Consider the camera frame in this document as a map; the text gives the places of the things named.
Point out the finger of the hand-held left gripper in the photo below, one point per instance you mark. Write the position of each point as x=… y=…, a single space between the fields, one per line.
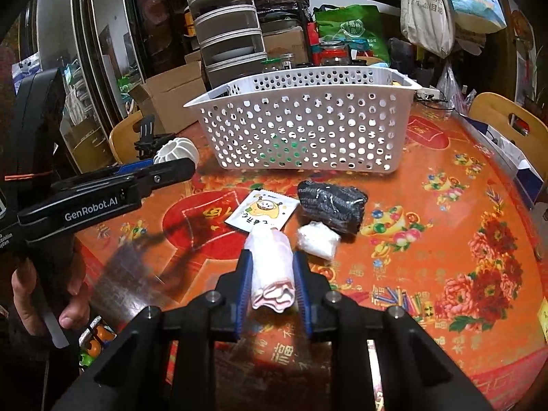
x=128 y=168
x=171 y=173

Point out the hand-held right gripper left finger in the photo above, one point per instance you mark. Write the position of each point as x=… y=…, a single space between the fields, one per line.
x=245 y=284

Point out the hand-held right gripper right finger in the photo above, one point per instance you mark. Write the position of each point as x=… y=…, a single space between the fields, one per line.
x=302 y=289

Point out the pink and white cloth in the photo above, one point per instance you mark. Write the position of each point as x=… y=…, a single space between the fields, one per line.
x=272 y=265

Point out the small white wad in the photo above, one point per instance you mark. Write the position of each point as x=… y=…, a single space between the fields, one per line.
x=319 y=239

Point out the white cartoon print packet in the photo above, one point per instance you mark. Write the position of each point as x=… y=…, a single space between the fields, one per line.
x=261 y=212

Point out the black socks bundle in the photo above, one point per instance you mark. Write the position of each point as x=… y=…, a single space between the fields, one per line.
x=332 y=205

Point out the white perforated plastic basket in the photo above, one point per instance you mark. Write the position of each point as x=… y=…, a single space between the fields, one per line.
x=308 y=128

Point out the person's left hand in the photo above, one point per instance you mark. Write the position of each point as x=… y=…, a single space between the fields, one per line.
x=75 y=291

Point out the white ribbed round fan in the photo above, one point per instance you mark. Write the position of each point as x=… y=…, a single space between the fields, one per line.
x=177 y=150

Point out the wooden chair backrest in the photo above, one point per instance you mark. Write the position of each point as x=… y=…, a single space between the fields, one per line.
x=122 y=141

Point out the black clip stand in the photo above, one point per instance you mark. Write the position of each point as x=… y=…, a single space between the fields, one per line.
x=147 y=130

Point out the open cardboard box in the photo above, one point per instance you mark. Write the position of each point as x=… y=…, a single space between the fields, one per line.
x=171 y=94

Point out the round framed mirror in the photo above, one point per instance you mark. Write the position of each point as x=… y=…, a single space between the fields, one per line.
x=107 y=47

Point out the colourful small toy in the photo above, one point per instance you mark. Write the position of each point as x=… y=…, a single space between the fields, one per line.
x=96 y=342

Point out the red floral tablecloth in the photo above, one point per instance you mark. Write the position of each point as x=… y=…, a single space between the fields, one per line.
x=428 y=244

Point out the small glass jar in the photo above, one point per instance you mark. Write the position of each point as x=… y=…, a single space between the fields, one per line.
x=278 y=63

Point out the stacked grey drawer unit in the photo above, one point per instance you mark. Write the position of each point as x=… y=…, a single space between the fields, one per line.
x=227 y=30

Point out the brown cardboard box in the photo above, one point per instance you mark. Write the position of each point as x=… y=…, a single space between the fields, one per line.
x=284 y=45

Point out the glass jar with red contents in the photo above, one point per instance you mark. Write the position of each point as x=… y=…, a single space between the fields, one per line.
x=334 y=55

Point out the green shopping bag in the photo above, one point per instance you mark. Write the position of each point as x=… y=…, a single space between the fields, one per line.
x=355 y=30

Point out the blue and white flat box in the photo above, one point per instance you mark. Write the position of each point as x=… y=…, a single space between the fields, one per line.
x=509 y=158

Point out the clear plastic bag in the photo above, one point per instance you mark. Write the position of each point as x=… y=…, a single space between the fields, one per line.
x=449 y=85

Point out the beige canvas tote bag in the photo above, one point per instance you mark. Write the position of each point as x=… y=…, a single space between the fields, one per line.
x=426 y=13

